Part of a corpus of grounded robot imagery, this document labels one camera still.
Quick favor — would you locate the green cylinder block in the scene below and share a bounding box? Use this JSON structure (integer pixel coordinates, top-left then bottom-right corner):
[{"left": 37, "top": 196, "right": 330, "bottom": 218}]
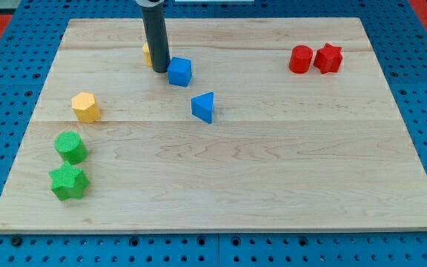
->
[{"left": 54, "top": 131, "right": 88, "bottom": 165}]

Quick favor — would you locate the yellow hexagonal block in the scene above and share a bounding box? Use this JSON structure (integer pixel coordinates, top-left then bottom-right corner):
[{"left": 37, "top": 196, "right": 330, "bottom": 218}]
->
[{"left": 71, "top": 92, "right": 101, "bottom": 123}]

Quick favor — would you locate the yellow block behind tool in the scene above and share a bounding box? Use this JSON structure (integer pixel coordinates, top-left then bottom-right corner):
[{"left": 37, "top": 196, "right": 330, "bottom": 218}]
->
[{"left": 142, "top": 42, "right": 153, "bottom": 67}]

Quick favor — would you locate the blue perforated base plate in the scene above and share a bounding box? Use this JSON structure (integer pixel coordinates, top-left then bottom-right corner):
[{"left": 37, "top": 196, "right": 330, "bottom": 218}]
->
[{"left": 0, "top": 0, "right": 427, "bottom": 266}]

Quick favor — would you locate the green star block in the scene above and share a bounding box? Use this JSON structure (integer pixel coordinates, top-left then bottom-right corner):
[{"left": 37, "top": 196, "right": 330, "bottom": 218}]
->
[{"left": 49, "top": 161, "right": 90, "bottom": 201}]

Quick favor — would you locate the blue triangular prism block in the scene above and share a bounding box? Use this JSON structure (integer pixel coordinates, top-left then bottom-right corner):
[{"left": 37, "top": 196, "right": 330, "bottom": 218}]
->
[{"left": 191, "top": 92, "right": 214, "bottom": 124}]

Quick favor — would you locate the red cylinder block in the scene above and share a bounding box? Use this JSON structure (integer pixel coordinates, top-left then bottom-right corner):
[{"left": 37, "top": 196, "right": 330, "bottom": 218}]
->
[{"left": 288, "top": 45, "right": 313, "bottom": 73}]

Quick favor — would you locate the blue cube block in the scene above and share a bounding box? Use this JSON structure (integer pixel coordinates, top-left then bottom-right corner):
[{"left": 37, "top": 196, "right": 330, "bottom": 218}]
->
[{"left": 168, "top": 57, "right": 192, "bottom": 87}]

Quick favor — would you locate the wooden board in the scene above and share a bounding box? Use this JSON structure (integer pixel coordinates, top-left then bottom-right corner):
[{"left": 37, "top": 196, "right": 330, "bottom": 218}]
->
[{"left": 0, "top": 18, "right": 427, "bottom": 234}]

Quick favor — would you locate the red star block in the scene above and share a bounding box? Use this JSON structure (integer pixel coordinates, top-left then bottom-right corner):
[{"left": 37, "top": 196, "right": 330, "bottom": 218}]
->
[{"left": 313, "top": 43, "right": 343, "bottom": 74}]

